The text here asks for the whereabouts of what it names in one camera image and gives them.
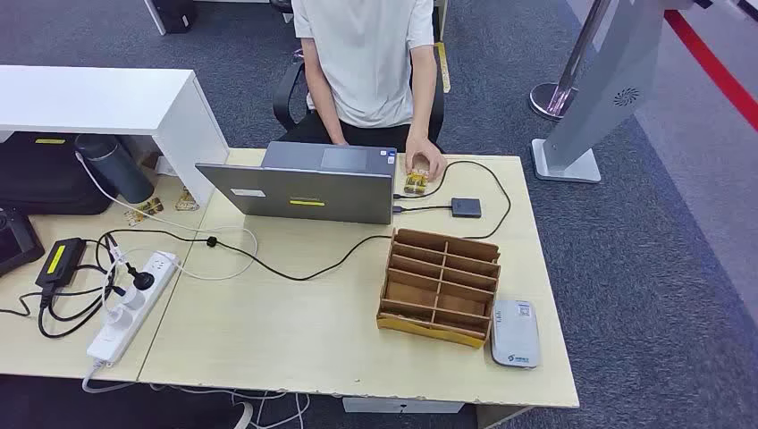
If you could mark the person's left hand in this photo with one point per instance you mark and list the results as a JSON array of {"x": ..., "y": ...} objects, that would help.
[{"x": 427, "y": 151}]

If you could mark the person's left forearm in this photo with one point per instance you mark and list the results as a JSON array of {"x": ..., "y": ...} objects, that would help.
[{"x": 424, "y": 95}]

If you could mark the person's right forearm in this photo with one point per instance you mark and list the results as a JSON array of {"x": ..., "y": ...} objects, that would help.
[{"x": 323, "y": 100}]

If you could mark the person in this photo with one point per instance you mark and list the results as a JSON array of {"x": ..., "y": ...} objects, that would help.
[{"x": 364, "y": 59}]

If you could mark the white card reader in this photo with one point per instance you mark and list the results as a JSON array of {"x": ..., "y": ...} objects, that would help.
[{"x": 515, "y": 334}]

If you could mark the black square usb device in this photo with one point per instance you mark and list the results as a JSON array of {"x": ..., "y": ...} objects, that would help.
[{"x": 466, "y": 208}]

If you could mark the yellow measuring strip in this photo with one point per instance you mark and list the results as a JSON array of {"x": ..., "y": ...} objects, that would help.
[{"x": 443, "y": 68}]

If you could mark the grey laptop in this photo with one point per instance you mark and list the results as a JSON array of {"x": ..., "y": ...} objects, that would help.
[{"x": 308, "y": 189}]

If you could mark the wooden compartment organizer box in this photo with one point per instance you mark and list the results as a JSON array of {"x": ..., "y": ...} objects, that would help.
[{"x": 438, "y": 290}]

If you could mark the black office chair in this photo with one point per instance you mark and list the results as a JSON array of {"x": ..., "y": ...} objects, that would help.
[{"x": 284, "y": 95}]

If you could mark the grey kiosk stand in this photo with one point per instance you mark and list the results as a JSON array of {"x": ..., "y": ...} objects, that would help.
[{"x": 616, "y": 77}]

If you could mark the beige desk leg panel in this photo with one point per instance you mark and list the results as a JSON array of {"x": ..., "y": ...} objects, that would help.
[{"x": 497, "y": 417}]

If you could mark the black cabinet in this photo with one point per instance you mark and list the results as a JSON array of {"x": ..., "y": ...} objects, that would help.
[{"x": 175, "y": 15}]

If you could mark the white furniture leg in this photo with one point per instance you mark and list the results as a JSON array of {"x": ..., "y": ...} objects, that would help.
[{"x": 155, "y": 16}]

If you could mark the dark grey thermos bottle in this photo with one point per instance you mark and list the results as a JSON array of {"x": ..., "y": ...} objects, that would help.
[{"x": 115, "y": 169}]

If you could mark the black plug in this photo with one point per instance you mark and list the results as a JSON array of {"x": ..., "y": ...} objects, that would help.
[{"x": 143, "y": 280}]

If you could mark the white charger plug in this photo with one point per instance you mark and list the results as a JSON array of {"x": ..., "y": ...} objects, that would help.
[
  {"x": 134, "y": 299},
  {"x": 118, "y": 318}
]

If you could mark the white desk shelf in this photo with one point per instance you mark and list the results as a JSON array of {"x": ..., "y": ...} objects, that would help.
[{"x": 95, "y": 97}]

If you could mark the white power strip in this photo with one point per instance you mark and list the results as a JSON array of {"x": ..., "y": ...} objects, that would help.
[{"x": 127, "y": 323}]

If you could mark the black power adapter yellow label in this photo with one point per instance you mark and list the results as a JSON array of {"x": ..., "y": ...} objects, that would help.
[{"x": 59, "y": 263}]

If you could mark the black bag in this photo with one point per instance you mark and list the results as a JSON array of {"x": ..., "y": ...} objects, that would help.
[{"x": 41, "y": 177}]

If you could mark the black tablet device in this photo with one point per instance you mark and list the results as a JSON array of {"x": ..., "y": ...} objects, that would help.
[{"x": 15, "y": 240}]

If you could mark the chrome stanchion post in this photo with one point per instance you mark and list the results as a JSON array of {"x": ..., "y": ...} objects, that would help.
[{"x": 577, "y": 53}]

